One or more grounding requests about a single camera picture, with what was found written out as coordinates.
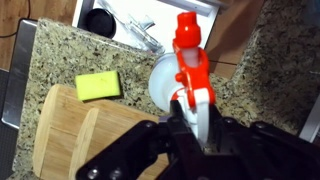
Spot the open wooden drawer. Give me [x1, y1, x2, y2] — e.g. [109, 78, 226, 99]
[71, 0, 231, 54]

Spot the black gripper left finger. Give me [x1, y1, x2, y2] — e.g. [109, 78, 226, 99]
[75, 99, 208, 180]

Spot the stainless steel appliance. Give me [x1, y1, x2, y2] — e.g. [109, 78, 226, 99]
[0, 18, 38, 130]

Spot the metal utensil in drawer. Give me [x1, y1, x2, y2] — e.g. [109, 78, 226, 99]
[96, 0, 166, 54]

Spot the round black lid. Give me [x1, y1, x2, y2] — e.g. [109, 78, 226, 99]
[85, 8, 117, 39]

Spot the small bamboo cutting board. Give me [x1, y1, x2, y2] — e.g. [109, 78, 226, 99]
[68, 107, 169, 180]

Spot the wooden cabinet door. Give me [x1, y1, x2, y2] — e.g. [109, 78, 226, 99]
[204, 0, 268, 79]

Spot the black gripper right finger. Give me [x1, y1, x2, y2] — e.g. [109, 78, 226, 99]
[206, 105, 320, 180]

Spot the white spray bottle orange trigger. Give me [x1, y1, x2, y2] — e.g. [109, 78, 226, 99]
[148, 11, 217, 148]

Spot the large bamboo cutting board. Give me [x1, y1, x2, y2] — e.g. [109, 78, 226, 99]
[32, 83, 161, 180]

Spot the yellow sponge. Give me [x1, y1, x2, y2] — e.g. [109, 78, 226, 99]
[74, 69, 122, 102]

